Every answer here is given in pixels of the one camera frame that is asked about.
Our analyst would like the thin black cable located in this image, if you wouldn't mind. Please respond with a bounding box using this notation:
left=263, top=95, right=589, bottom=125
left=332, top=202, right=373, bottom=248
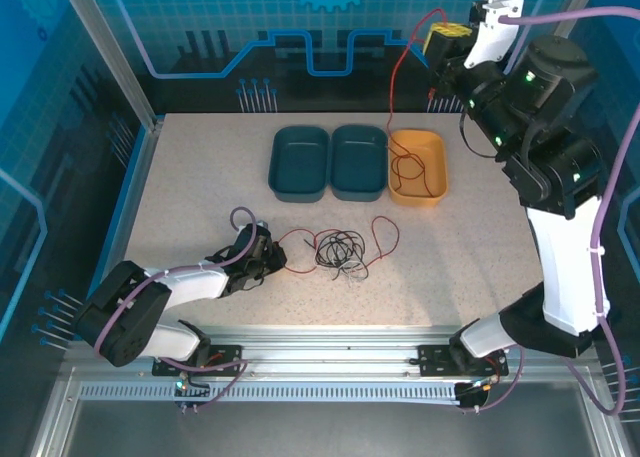
left=312, top=229, right=370, bottom=282

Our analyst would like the thin red cable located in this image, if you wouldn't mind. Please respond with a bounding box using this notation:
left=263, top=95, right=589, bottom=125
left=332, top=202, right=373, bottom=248
left=387, top=7, right=451, bottom=199
left=277, top=215, right=401, bottom=277

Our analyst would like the teal plastic bin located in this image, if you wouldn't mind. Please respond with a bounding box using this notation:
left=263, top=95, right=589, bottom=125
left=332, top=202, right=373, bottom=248
left=329, top=123, right=390, bottom=202
left=268, top=125, right=331, bottom=203

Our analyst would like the orange plastic bin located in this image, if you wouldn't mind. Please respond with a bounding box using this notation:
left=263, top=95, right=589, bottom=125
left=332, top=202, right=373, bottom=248
left=387, top=128, right=448, bottom=209

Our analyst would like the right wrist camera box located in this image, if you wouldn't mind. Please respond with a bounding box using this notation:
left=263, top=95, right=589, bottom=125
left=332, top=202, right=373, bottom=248
left=469, top=0, right=525, bottom=71

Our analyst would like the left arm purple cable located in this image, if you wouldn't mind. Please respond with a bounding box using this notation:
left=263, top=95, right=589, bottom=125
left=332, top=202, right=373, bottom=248
left=93, top=205, right=250, bottom=414

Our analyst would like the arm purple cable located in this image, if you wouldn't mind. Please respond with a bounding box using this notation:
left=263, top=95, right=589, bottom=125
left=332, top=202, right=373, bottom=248
left=93, top=205, right=250, bottom=414
left=459, top=5, right=640, bottom=418

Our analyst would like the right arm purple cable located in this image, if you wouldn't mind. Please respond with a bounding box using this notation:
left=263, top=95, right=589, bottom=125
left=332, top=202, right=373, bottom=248
left=459, top=5, right=640, bottom=418

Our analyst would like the aluminium side rail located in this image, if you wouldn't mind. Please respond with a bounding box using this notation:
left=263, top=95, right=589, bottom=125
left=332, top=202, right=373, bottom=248
left=499, top=116, right=576, bottom=339
left=89, top=118, right=165, bottom=339

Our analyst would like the right gripper black wire loop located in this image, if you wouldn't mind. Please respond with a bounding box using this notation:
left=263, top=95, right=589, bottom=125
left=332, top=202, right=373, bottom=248
left=457, top=110, right=504, bottom=159

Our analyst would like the aluminium mounting rail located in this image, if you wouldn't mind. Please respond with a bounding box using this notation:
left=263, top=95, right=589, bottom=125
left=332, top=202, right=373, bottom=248
left=64, top=324, right=601, bottom=384

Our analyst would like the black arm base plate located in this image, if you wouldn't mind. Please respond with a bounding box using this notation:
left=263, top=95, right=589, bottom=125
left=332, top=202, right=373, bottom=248
left=151, top=343, right=242, bottom=378
left=417, top=343, right=510, bottom=378

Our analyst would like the slotted cable duct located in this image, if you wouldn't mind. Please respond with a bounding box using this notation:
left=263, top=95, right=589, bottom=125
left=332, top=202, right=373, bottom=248
left=79, top=382, right=462, bottom=403

